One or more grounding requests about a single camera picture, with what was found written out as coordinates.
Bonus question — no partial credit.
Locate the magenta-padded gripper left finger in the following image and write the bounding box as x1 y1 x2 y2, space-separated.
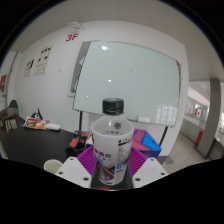
54 145 98 188

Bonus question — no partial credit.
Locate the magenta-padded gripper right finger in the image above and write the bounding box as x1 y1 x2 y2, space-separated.
128 146 169 188

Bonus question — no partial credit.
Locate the clear plastic drink bottle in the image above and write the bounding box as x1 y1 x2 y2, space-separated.
90 97 135 186

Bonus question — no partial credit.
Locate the blue cardboard box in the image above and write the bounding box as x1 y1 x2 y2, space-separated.
85 128 162 158

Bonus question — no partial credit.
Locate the red and black desk object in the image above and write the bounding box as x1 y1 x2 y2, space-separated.
68 131 93 151

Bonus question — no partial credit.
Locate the small white flat object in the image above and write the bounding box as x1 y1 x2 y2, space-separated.
45 123 61 131

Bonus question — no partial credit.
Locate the white whiteboard eraser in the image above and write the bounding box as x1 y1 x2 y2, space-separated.
137 115 152 124

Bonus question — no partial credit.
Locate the orange colourful flat box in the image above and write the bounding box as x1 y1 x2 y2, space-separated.
23 117 51 130

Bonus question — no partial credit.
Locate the red floor cabinet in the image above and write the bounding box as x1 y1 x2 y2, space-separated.
194 130 204 148

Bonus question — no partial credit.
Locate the whiteboard on black stand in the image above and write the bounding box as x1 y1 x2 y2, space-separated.
72 40 183 148

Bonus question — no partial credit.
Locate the white mug with yellow handle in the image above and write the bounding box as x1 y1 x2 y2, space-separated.
43 159 64 175

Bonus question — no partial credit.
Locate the wall notice board with papers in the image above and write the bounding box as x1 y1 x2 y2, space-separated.
67 41 91 98

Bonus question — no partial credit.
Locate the small white wall poster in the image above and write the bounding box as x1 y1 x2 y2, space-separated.
23 58 35 78

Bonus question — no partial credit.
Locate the large white wall poster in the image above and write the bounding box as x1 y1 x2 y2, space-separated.
33 44 55 77

